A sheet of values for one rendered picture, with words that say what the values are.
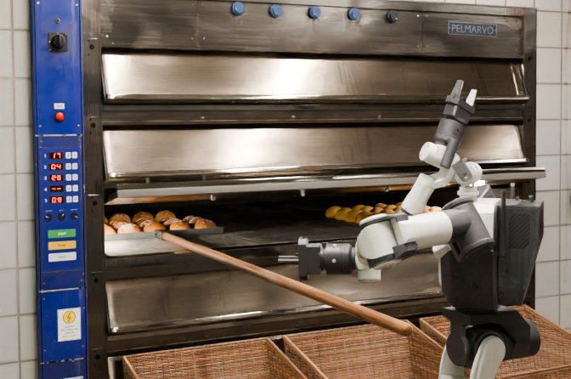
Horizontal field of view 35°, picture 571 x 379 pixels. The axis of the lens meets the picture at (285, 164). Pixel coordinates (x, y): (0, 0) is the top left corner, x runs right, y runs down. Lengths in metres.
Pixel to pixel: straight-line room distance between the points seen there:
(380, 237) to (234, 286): 1.11
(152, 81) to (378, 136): 0.94
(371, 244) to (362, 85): 1.27
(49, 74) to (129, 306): 0.83
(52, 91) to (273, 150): 0.83
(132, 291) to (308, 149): 0.82
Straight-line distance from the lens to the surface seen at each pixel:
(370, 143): 3.55
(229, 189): 3.12
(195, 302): 3.28
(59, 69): 3.06
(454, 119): 3.05
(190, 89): 3.21
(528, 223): 2.64
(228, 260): 2.93
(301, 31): 3.43
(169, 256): 3.23
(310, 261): 2.62
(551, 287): 4.17
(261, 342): 3.38
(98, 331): 3.20
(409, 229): 2.35
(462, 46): 3.82
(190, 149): 3.23
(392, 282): 3.65
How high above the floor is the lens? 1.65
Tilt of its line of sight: 3 degrees down
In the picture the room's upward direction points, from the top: straight up
